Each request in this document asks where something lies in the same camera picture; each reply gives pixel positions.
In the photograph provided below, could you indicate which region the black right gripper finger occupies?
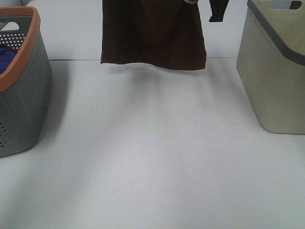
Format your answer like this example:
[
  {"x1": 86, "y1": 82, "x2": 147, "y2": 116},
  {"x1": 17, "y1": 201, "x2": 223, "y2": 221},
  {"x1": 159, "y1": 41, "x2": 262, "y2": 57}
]
[{"x1": 209, "y1": 0, "x2": 229, "y2": 22}]

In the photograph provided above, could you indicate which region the dark brown towel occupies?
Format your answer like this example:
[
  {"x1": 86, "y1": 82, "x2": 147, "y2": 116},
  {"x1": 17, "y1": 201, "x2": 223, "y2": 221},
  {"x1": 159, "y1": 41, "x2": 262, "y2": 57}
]
[{"x1": 101, "y1": 0, "x2": 206, "y2": 71}]

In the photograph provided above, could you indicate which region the grey basket with orange rim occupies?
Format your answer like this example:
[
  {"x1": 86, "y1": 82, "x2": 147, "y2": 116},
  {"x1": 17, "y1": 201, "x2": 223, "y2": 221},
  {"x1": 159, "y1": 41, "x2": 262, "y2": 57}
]
[{"x1": 0, "y1": 6, "x2": 52, "y2": 157}]

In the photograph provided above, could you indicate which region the blue cloth in basket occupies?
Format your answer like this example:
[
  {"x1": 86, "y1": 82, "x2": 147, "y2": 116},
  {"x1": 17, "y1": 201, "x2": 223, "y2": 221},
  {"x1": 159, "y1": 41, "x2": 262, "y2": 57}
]
[{"x1": 0, "y1": 47, "x2": 17, "y2": 74}]

